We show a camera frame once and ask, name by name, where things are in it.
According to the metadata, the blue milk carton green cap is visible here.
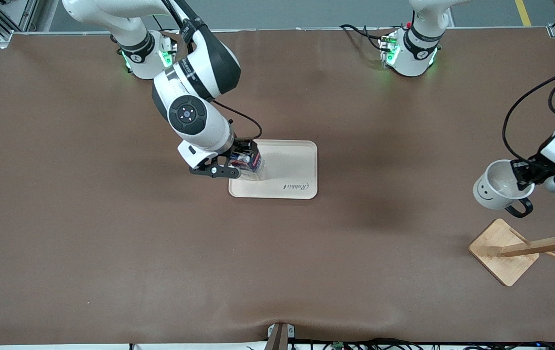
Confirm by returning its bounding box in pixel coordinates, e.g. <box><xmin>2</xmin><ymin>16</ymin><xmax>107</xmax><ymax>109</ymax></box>
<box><xmin>229</xmin><ymin>148</ymin><xmax>265</xmax><ymax>181</ymax></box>

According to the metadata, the white smiley mug black handle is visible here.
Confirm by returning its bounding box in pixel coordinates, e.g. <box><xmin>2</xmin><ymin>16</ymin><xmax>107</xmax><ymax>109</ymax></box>
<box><xmin>473</xmin><ymin>159</ymin><xmax>534</xmax><ymax>218</ymax></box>

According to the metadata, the wooden cup rack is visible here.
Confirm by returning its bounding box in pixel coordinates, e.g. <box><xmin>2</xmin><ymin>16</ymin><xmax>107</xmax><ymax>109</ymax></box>
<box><xmin>468</xmin><ymin>215</ymin><xmax>555</xmax><ymax>287</ymax></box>

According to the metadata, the cream plastic tray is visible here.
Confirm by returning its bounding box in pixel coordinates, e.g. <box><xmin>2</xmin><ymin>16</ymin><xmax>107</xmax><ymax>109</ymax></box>
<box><xmin>228</xmin><ymin>140</ymin><xmax>318</xmax><ymax>200</ymax></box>

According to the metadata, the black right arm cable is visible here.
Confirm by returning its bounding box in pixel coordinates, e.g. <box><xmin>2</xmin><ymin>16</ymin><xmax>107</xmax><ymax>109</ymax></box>
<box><xmin>161</xmin><ymin>0</ymin><xmax>263</xmax><ymax>141</ymax></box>

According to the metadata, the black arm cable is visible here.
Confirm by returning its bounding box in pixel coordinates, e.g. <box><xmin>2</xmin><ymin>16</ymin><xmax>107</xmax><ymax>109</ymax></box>
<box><xmin>161</xmin><ymin>0</ymin><xmax>263</xmax><ymax>141</ymax></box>
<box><xmin>502</xmin><ymin>73</ymin><xmax>555</xmax><ymax>163</ymax></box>

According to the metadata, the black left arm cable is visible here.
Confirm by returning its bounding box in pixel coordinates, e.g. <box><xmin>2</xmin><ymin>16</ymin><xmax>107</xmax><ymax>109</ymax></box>
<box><xmin>502</xmin><ymin>73</ymin><xmax>555</xmax><ymax>163</ymax></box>

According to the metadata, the black base cable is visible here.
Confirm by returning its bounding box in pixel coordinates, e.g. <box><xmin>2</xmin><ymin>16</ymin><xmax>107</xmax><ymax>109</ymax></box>
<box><xmin>339</xmin><ymin>24</ymin><xmax>391</xmax><ymax>53</ymax></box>

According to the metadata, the metal table edge bracket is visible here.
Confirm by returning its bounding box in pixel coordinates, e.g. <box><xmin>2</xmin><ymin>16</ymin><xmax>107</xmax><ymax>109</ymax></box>
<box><xmin>264</xmin><ymin>322</ymin><xmax>296</xmax><ymax>350</ymax></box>

